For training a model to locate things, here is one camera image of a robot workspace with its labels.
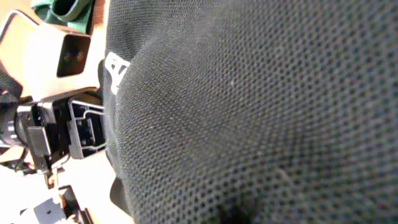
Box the green cloth bag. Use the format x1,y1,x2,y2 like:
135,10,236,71
30,0,95,34

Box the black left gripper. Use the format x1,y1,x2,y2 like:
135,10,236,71
1,93,106,173

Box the black garment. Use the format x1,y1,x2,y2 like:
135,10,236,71
103,0,397,223

